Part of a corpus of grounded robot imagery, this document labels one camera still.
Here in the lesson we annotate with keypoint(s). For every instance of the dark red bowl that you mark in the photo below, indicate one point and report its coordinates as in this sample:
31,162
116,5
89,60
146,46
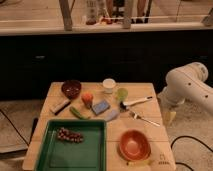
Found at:
71,88

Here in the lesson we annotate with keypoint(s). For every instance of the green translucent cup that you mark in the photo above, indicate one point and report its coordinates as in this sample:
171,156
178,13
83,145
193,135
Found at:
122,94

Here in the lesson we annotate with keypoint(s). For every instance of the yellowish translucent gripper body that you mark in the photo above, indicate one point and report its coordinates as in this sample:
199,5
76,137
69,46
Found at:
168,116

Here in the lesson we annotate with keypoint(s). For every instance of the white cup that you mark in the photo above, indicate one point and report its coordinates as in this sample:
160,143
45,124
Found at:
109,84

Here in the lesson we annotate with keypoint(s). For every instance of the blue sponge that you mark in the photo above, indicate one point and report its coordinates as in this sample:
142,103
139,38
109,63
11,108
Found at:
100,107

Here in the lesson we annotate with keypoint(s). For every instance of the yellow banana toy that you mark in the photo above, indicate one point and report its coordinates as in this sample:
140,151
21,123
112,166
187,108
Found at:
139,163

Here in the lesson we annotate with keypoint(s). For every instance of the green pepper toy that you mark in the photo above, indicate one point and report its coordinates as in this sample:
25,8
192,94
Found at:
76,113

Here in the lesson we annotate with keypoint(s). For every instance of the green plastic tray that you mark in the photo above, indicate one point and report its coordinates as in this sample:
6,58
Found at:
61,155

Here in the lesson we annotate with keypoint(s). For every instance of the wooden post left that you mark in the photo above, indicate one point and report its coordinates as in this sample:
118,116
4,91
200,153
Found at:
66,14

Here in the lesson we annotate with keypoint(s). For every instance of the silver metal fork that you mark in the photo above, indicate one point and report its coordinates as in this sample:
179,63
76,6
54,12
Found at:
136,116

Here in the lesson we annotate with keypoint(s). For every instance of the wooden post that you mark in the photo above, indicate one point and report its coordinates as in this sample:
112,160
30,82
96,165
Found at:
66,14
128,7

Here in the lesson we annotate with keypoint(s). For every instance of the orange plastic bowl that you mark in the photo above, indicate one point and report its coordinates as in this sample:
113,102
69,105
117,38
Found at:
134,146

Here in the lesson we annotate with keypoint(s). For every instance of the orange carrot toy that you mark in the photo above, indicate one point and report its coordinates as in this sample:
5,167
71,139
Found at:
87,99

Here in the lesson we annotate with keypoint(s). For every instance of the red grape bunch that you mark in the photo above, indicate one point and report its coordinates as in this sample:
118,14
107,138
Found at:
67,135

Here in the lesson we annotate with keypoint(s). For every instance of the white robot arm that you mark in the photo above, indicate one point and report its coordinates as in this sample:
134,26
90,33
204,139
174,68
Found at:
186,82

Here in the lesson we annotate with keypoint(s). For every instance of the wooden post right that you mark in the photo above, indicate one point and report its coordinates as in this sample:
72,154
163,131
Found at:
128,7

